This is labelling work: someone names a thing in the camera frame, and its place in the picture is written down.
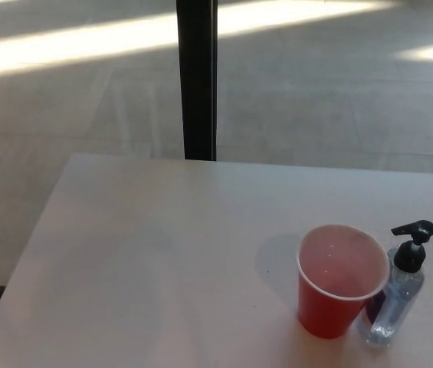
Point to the clear soap bottle black pump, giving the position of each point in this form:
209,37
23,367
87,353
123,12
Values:
390,303

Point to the red plastic cup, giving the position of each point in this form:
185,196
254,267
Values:
325,310

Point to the black window frame post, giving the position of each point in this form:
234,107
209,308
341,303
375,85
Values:
197,80

